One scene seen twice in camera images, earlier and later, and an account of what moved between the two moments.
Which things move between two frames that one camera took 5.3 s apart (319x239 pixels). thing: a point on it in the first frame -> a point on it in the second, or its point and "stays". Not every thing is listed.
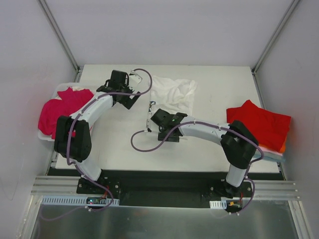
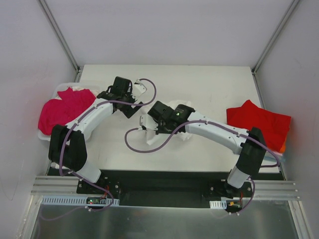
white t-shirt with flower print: x=172 y=95 -> x=153 y=138
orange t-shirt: x=282 y=148 stays
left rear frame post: x=62 y=39 stays
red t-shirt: x=268 y=128 stays
